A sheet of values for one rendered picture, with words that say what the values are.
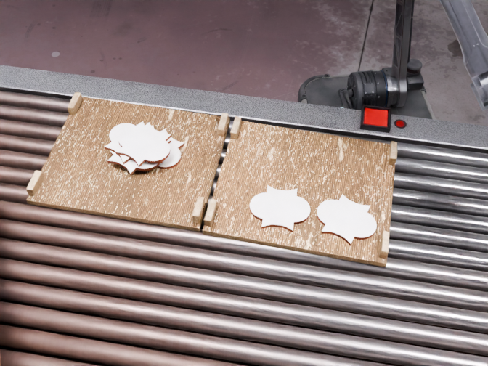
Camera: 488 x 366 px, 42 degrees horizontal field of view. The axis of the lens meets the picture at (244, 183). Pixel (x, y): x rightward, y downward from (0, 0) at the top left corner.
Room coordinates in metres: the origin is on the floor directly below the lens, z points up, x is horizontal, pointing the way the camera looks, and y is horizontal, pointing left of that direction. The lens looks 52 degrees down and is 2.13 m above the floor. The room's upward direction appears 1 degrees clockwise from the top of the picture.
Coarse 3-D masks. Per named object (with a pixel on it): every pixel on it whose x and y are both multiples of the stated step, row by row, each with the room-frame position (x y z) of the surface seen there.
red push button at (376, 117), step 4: (368, 108) 1.20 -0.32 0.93; (368, 112) 1.18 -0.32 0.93; (372, 112) 1.18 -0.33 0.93; (376, 112) 1.19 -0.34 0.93; (380, 112) 1.19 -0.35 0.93; (384, 112) 1.19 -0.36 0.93; (368, 116) 1.17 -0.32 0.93; (372, 116) 1.17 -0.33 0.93; (376, 116) 1.17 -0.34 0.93; (380, 116) 1.17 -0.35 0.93; (384, 116) 1.17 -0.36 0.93; (364, 120) 1.16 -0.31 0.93; (368, 120) 1.16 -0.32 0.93; (372, 120) 1.16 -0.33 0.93; (376, 120) 1.16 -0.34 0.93; (380, 120) 1.16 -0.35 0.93; (384, 120) 1.16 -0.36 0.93; (372, 124) 1.14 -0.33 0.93; (376, 124) 1.14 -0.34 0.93; (380, 124) 1.14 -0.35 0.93; (384, 124) 1.14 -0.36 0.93
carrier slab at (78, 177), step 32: (64, 128) 1.11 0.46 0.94; (96, 128) 1.11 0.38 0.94; (160, 128) 1.11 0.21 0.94; (192, 128) 1.11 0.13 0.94; (64, 160) 1.00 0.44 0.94; (96, 160) 1.00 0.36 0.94; (192, 160) 1.01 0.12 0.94; (64, 192) 0.90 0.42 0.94; (96, 192) 0.90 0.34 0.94; (128, 192) 0.91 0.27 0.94; (160, 192) 0.91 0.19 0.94; (192, 192) 0.91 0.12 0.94; (160, 224) 0.82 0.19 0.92; (192, 224) 0.82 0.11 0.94
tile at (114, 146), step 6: (120, 126) 1.08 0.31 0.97; (126, 126) 1.08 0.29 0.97; (114, 132) 1.06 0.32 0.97; (120, 132) 1.06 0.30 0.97; (114, 138) 1.04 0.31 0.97; (108, 144) 1.02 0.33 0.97; (114, 144) 1.02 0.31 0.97; (114, 150) 1.00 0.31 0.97; (120, 156) 0.99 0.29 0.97; (126, 156) 0.98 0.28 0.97; (126, 162) 0.97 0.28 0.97
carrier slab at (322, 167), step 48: (240, 144) 1.06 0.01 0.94; (288, 144) 1.06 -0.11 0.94; (336, 144) 1.07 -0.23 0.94; (384, 144) 1.07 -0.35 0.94; (240, 192) 0.91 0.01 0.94; (336, 192) 0.91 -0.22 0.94; (384, 192) 0.92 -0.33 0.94; (240, 240) 0.79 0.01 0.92; (288, 240) 0.78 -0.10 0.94; (336, 240) 0.78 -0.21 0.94
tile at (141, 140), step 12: (132, 132) 1.05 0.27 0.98; (144, 132) 1.05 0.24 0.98; (156, 132) 1.05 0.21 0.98; (120, 144) 1.01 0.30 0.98; (132, 144) 1.01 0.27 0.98; (144, 144) 1.01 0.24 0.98; (156, 144) 1.02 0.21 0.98; (132, 156) 0.98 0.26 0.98; (144, 156) 0.98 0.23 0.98; (156, 156) 0.98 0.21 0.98
